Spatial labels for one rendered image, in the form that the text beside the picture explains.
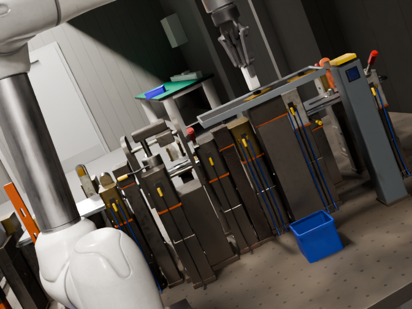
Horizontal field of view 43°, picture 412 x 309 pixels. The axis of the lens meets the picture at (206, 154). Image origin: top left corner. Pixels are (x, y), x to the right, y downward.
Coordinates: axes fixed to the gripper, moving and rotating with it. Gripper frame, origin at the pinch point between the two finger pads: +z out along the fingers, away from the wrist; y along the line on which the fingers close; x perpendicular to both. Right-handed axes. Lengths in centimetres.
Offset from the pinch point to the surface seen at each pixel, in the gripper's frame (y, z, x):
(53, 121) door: 822, 27, -146
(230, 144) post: 13.2, 17.3, 7.1
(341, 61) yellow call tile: -13.7, 5.9, -21.0
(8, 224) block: 78, 18, 68
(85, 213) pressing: 47, 21, 48
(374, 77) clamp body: -5.3, 17.5, -39.7
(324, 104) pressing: 11.5, 21.4, -31.3
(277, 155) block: -2.8, 22.9, 3.6
